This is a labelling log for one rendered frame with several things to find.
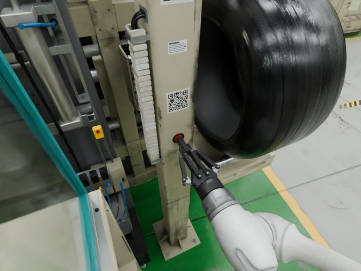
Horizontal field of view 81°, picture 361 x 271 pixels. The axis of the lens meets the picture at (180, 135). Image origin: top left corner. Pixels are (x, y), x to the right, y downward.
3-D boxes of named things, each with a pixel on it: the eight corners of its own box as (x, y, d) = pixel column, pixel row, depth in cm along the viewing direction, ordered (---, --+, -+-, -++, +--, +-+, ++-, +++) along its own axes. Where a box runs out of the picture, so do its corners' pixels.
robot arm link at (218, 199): (212, 213, 50) (200, 192, 54) (208, 228, 57) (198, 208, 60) (243, 198, 53) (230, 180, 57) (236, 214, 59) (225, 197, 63)
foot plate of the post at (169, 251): (165, 261, 141) (165, 259, 138) (152, 224, 158) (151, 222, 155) (200, 243, 149) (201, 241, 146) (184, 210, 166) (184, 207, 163)
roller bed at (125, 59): (136, 113, 109) (125, 58, 87) (129, 98, 118) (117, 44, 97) (171, 104, 114) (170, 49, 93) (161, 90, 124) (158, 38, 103)
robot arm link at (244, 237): (200, 227, 53) (227, 225, 62) (236, 298, 43) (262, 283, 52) (229, 200, 49) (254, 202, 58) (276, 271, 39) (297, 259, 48)
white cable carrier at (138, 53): (151, 164, 79) (130, 31, 45) (147, 155, 82) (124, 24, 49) (162, 161, 80) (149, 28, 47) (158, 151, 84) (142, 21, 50)
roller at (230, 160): (206, 166, 81) (200, 161, 85) (207, 176, 83) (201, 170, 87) (276, 140, 92) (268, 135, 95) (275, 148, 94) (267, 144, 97)
